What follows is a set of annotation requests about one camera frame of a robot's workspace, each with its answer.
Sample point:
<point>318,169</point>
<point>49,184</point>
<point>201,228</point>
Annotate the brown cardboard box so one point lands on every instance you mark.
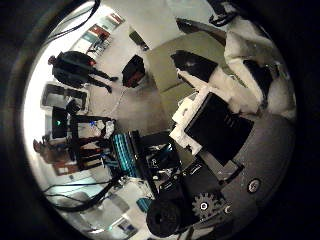
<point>166,66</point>

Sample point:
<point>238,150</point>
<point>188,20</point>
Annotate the black equipment rack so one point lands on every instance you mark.
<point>126,156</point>

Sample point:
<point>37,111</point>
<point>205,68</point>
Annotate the black and red chair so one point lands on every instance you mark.
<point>133,71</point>

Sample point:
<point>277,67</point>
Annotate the person in dark clothes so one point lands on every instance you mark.
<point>73,70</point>

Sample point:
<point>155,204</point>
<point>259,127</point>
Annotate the black monitor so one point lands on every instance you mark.
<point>60,121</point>

